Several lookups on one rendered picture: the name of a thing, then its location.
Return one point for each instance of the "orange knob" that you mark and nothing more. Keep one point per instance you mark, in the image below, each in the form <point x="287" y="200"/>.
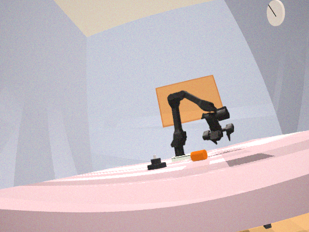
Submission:
<point x="199" y="155"/>

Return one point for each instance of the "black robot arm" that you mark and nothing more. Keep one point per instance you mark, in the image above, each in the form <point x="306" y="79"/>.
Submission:
<point x="179" y="135"/>

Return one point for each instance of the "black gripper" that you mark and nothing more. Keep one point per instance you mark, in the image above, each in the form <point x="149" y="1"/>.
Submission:
<point x="229" y="129"/>

